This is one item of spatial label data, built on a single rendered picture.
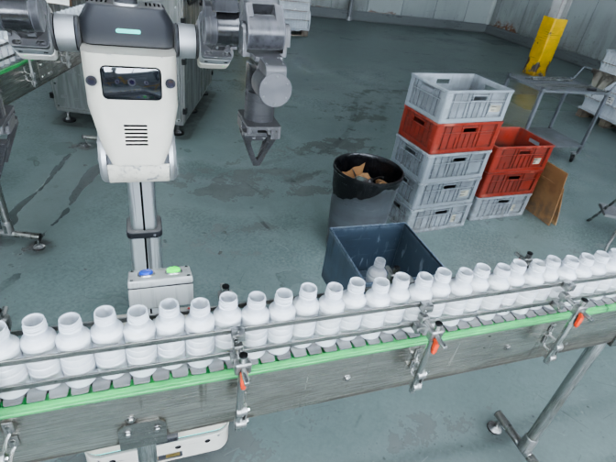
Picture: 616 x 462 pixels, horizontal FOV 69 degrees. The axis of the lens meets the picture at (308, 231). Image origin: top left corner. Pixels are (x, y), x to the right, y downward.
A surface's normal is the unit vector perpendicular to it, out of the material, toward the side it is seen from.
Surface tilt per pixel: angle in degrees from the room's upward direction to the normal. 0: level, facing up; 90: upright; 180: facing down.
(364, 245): 90
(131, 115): 90
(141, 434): 90
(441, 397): 0
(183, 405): 90
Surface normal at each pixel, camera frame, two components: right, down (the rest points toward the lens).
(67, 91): 0.00, 0.55
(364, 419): 0.13, -0.83
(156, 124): 0.31, 0.55
